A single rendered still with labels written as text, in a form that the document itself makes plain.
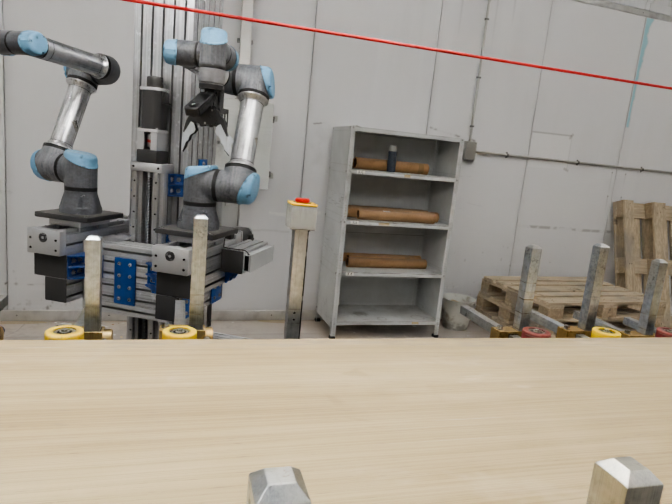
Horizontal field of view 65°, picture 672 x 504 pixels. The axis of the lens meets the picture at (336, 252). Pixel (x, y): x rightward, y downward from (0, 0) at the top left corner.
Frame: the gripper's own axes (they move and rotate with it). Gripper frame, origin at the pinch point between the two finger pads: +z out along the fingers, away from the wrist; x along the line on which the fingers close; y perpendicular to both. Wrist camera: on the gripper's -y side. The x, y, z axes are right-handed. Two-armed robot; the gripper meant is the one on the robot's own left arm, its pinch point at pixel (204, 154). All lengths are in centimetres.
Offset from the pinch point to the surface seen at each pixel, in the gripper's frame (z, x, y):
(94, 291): 35, 10, -35
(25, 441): 42, -16, -86
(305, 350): 42, -44, -32
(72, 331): 41, 7, -46
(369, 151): -8, -4, 276
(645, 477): 18, -89, -105
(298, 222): 14.6, -34.0, -13.4
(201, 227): 17.5, -11.7, -23.4
